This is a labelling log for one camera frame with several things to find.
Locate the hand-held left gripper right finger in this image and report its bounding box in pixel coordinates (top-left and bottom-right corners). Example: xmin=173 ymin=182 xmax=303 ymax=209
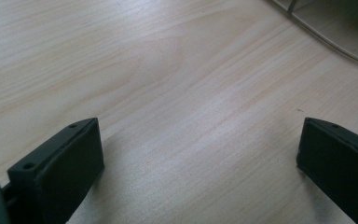
xmin=296 ymin=117 xmax=358 ymax=224

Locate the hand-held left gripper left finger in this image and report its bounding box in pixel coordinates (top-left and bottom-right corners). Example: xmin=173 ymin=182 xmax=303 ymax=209
xmin=7 ymin=117 xmax=105 ymax=224

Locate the white storage box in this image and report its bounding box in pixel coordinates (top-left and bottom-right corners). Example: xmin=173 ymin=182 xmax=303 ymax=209
xmin=268 ymin=0 xmax=358 ymax=66

